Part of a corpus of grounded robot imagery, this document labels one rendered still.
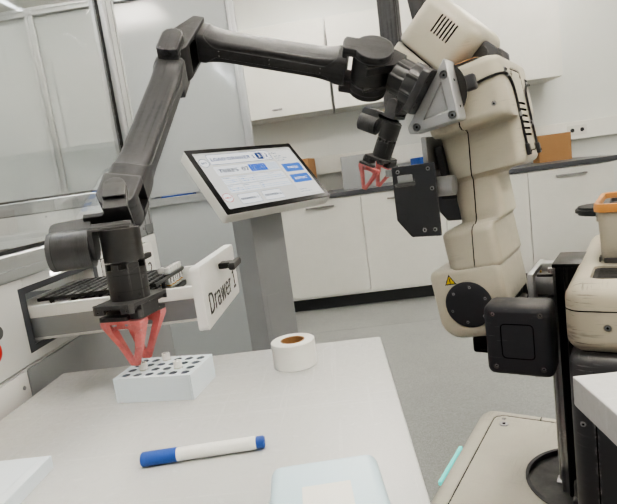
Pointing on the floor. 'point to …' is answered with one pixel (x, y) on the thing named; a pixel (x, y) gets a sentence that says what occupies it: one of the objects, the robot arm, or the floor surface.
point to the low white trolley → (212, 431)
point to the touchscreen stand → (265, 279)
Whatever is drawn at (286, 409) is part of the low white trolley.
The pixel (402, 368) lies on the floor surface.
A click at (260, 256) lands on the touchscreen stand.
